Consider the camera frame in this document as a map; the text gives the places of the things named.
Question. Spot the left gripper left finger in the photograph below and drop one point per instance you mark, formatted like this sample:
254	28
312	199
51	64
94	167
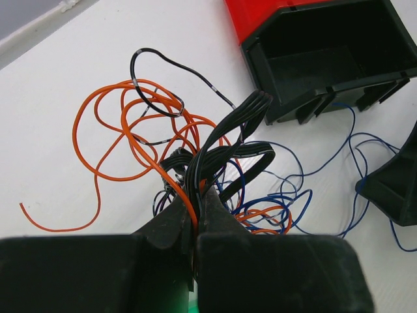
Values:
145	271

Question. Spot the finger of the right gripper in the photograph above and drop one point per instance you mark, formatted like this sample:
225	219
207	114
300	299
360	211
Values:
392	187

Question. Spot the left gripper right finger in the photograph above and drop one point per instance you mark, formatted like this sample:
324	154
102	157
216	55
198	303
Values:
241	272

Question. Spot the green plastic bin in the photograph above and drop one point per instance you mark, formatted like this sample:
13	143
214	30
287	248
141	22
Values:
188	304

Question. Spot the red and black bin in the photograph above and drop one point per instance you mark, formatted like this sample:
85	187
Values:
314	56

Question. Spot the back aluminium rail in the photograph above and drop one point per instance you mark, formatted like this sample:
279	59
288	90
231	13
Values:
24	24

